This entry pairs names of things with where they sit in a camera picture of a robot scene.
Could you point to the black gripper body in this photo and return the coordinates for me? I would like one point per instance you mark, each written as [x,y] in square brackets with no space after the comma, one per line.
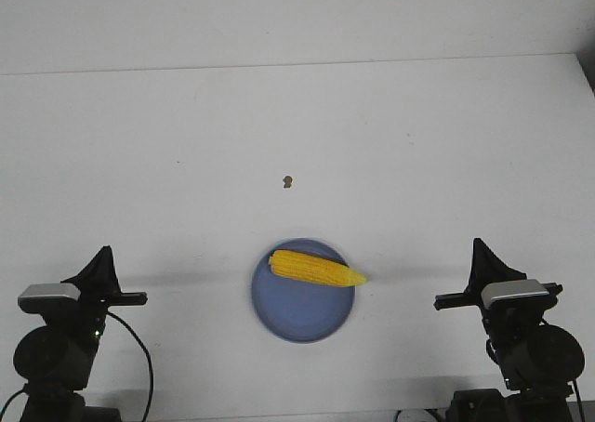
[105,301]
[450,301]

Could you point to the blue round plate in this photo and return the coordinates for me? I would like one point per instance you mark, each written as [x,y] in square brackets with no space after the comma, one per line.
[296,311]

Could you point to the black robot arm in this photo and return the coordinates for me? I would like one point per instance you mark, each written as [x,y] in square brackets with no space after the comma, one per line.
[539,362]
[56,359]

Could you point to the yellow corn cob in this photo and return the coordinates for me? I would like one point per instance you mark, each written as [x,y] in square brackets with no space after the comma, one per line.
[314,270]

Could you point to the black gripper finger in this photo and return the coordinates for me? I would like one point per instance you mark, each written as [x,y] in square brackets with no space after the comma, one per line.
[486,268]
[98,278]

